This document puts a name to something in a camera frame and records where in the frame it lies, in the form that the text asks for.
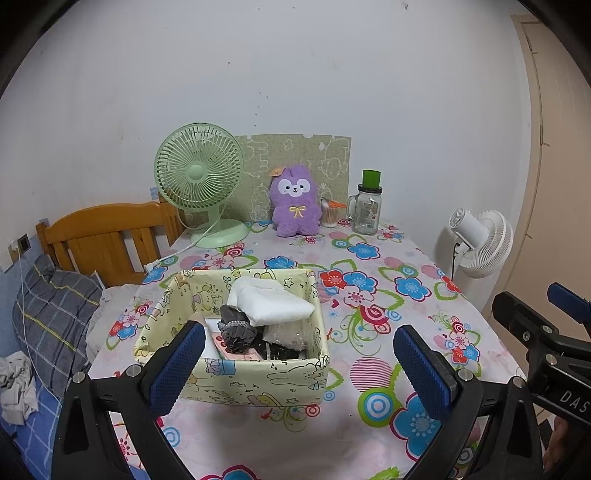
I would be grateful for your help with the beige door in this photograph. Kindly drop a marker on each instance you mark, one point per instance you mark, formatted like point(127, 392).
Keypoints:
point(563, 161)

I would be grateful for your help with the crumpled white cloth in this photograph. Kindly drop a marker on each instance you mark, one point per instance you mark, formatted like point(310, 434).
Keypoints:
point(16, 387)

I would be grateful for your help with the glass mug jar green lid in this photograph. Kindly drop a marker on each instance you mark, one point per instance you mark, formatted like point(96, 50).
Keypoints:
point(367, 207)

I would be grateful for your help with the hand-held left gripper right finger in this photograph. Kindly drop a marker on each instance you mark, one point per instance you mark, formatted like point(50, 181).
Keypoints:
point(422, 369)

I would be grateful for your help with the yellow fabric storage box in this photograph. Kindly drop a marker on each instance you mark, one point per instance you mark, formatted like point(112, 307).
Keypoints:
point(277, 374)

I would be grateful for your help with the cotton swab jar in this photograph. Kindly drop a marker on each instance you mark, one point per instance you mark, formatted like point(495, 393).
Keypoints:
point(330, 214)

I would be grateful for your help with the grey plaid pillow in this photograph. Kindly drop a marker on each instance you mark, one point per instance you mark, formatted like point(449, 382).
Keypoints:
point(55, 314)

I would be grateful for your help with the white standing fan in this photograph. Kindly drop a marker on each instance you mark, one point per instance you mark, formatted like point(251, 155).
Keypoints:
point(485, 240)

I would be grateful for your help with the grey sock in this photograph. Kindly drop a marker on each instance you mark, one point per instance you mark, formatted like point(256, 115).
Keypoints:
point(236, 330)

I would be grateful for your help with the pink pack with red dots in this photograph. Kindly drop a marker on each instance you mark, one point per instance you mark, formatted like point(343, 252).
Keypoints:
point(231, 354)

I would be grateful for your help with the dark cloth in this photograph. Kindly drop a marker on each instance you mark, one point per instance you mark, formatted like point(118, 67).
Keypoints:
point(279, 354)

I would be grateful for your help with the blue bedsheet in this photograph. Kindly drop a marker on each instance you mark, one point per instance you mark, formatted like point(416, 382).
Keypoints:
point(37, 429)

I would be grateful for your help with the purple plush toy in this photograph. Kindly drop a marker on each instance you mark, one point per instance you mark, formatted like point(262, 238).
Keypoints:
point(295, 203)

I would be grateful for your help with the person's right hand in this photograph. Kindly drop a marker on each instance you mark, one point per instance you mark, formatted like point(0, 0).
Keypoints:
point(554, 438)

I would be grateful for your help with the green printed board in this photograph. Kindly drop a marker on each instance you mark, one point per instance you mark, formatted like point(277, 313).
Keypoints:
point(318, 157)

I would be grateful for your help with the floral tablecloth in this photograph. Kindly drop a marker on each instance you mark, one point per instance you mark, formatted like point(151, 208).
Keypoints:
point(341, 350)

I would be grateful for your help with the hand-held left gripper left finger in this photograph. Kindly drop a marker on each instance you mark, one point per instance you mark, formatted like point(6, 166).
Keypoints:
point(178, 364)

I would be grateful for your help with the green desk fan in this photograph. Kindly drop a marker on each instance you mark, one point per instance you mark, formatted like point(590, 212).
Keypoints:
point(198, 173)

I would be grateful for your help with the wooden bed headboard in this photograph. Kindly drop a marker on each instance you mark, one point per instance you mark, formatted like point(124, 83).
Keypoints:
point(106, 235)

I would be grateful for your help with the clear bag with beige cloth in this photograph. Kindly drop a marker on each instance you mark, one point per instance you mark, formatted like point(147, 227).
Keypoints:
point(291, 337)

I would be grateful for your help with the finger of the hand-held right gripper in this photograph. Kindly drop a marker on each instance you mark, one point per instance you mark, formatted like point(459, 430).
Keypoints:
point(517, 314)
point(570, 300)

